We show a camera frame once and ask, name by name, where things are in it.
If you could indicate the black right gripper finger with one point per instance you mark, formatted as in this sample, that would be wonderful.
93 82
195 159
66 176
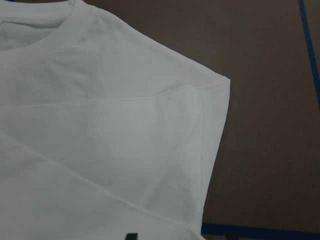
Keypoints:
131 236

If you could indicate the white long-sleeve printed shirt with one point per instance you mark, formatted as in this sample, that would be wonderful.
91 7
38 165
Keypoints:
103 131

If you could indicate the brown paper table mat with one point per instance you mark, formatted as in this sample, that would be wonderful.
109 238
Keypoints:
267 170

